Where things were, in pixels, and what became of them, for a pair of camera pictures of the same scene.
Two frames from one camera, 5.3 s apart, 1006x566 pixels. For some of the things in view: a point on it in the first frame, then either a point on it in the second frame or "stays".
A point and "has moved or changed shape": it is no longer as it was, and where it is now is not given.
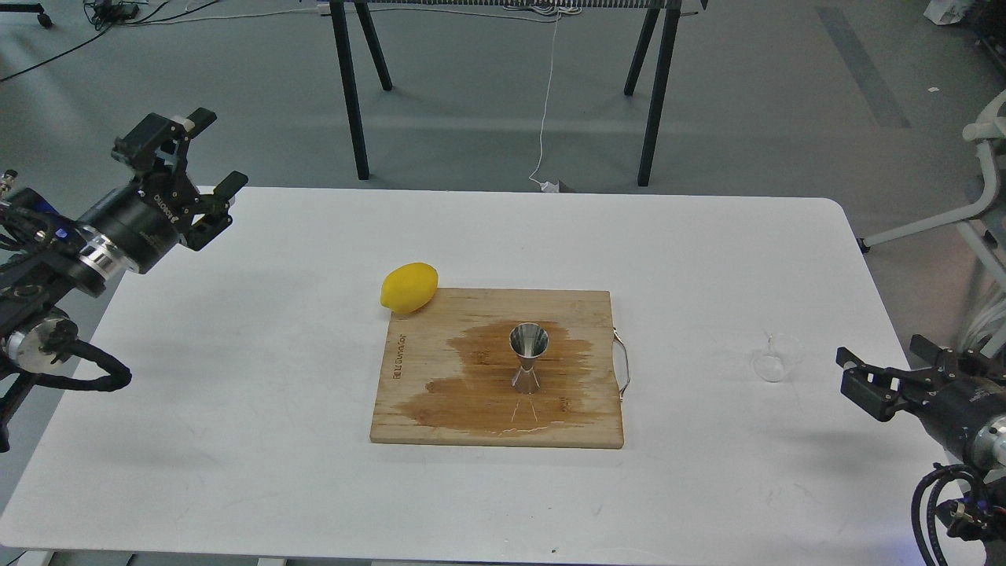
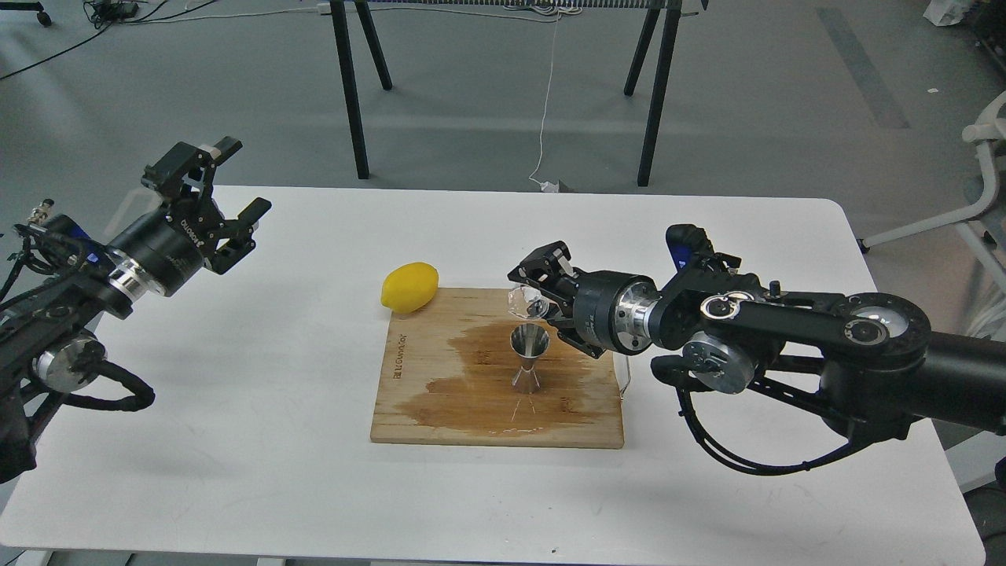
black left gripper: x=144 y=223 → x=158 y=255
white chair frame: x=987 y=130 stays
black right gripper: x=954 y=407 → x=611 y=310
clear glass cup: x=780 y=354 has moved or changed shape
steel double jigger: x=527 y=340 stays
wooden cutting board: x=449 y=366 stays
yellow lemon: x=409 y=288 stays
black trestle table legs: x=659 y=24 stays
